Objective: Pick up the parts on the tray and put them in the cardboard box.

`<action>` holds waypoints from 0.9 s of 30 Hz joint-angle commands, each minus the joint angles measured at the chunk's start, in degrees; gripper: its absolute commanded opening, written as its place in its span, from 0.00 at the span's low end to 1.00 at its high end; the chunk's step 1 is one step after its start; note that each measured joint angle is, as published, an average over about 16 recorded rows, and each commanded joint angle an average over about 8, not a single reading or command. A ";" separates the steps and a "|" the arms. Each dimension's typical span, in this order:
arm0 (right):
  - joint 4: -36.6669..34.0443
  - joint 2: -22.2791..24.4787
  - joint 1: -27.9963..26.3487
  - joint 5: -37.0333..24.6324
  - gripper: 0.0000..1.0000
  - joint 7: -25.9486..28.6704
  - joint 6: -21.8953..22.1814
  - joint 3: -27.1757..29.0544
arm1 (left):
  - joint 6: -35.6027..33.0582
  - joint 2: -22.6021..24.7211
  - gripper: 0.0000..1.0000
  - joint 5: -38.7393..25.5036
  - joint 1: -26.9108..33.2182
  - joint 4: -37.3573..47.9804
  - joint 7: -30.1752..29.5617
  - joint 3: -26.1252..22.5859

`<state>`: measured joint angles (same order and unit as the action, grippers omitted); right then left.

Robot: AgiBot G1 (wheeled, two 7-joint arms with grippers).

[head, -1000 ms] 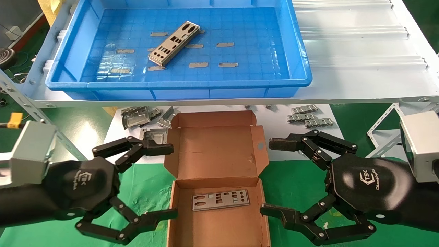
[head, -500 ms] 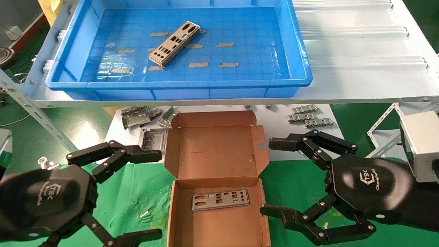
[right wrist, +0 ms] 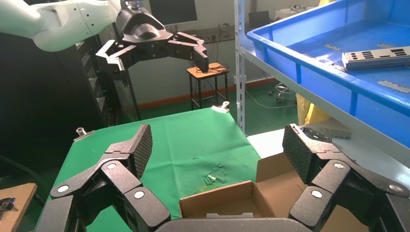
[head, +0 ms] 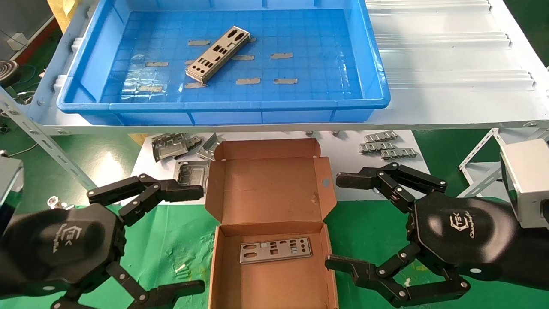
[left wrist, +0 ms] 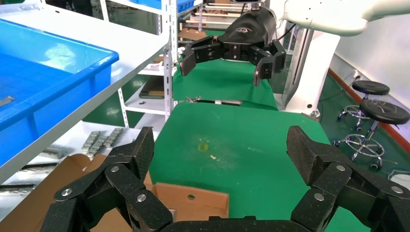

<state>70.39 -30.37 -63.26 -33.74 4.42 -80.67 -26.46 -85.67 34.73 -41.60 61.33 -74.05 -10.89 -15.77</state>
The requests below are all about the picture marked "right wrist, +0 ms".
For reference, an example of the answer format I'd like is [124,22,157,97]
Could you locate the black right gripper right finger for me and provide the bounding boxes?
[282,124,410,232]

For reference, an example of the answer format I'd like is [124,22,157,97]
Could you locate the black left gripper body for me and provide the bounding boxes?
[115,7,175,65]

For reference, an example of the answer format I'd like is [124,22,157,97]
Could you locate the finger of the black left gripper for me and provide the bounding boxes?
[95,39,138,81]
[166,31,210,73]

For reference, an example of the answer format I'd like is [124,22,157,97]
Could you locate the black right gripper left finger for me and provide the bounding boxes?
[34,124,171,232]

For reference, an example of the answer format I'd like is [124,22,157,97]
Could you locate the open brown cardboard box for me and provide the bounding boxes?
[178,152,370,232]

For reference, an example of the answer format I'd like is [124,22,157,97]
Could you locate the small black box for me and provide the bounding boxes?
[249,10,271,29]

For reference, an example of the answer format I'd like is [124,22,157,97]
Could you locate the white sheet under box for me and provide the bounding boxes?
[247,118,410,196]

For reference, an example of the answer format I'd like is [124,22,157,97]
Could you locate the blue plastic tray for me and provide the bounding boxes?
[247,0,410,149]

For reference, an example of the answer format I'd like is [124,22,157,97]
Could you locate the dark glass desk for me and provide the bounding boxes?
[202,25,238,44]

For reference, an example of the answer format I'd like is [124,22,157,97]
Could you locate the wooden stool black legs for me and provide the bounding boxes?
[187,62,230,111]

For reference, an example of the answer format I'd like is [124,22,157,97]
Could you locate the black computer monitor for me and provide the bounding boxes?
[148,0,198,27]

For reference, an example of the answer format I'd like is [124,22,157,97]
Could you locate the black metal stand pole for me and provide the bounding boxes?
[123,69,142,121]

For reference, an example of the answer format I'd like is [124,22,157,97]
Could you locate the square grey metal plate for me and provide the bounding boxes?
[301,126,333,144]

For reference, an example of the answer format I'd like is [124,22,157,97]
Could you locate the silver binder clip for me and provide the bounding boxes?
[211,101,231,114]
[73,127,96,142]

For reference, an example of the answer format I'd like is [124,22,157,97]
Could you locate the green table cloth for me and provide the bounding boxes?
[34,107,262,232]

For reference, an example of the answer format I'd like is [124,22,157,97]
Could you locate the yellow plastic bag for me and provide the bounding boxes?
[296,93,333,126]

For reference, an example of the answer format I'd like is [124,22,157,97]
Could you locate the black server rack cabinet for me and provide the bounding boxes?
[0,32,121,180]

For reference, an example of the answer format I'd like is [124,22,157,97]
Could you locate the white desk device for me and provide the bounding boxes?
[275,3,308,20]

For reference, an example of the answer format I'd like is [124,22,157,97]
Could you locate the round metal chair base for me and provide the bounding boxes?
[270,82,298,105]

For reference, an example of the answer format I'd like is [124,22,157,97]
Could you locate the light wooden board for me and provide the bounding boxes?
[0,182,38,232]

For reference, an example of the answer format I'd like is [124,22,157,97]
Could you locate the bunch of keys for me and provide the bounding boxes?
[0,197,18,220]

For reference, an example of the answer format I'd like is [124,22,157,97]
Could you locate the stack of metal shield plates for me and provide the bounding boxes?
[342,45,410,71]

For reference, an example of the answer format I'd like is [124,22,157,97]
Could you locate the black coiled cable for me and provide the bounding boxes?
[208,63,229,75]

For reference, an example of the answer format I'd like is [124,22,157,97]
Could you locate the perforated white shelf post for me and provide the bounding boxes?
[234,0,247,133]

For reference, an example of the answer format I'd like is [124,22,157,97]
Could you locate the thick black floor cable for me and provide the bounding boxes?
[0,155,52,205]

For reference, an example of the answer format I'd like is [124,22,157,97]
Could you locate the white power cable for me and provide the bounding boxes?
[245,85,298,110]

